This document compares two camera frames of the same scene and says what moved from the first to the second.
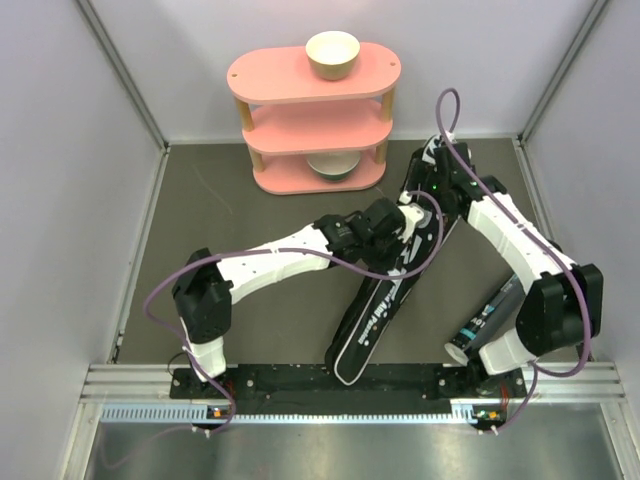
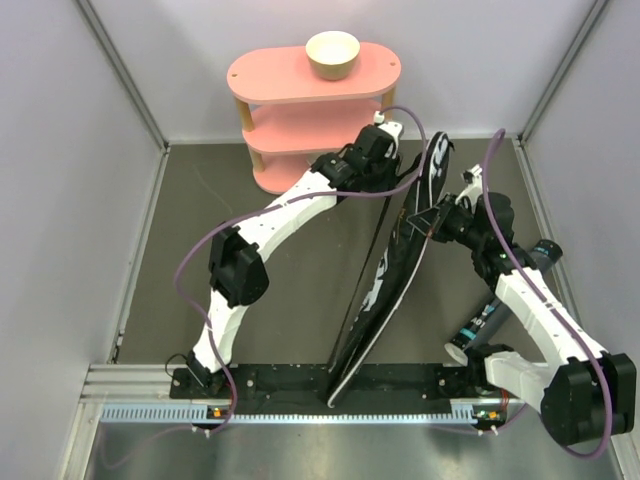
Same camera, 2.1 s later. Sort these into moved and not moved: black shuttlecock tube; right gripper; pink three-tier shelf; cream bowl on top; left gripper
Moved: left gripper; right gripper
Not moved: black shuttlecock tube; cream bowl on top; pink three-tier shelf
